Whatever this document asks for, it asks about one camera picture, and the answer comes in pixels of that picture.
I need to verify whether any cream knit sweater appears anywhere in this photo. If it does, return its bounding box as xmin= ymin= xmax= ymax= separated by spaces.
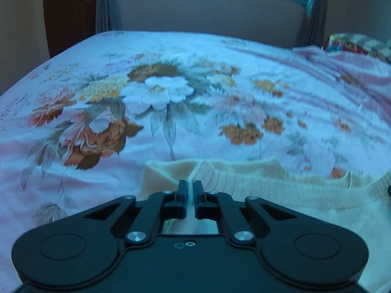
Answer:
xmin=139 ymin=159 xmax=390 ymax=292

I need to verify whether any grey curtain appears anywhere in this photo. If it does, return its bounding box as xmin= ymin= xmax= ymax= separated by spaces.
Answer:
xmin=95 ymin=0 xmax=122 ymax=34
xmin=304 ymin=0 xmax=328 ymax=46

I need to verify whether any dark wooden wardrobe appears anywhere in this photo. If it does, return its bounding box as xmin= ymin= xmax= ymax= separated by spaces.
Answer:
xmin=43 ymin=0 xmax=96 ymax=58

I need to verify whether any striped colourful pillow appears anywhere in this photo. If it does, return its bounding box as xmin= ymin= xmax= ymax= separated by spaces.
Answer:
xmin=323 ymin=33 xmax=390 ymax=63

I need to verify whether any grey left curtain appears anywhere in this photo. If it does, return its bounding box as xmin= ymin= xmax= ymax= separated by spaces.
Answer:
xmin=95 ymin=0 xmax=122 ymax=34

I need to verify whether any floral pink bed sheet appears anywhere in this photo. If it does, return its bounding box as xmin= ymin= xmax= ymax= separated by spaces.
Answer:
xmin=1 ymin=31 xmax=390 ymax=292

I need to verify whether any grey right curtain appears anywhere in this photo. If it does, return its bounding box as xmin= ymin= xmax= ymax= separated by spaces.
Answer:
xmin=304 ymin=0 xmax=328 ymax=46

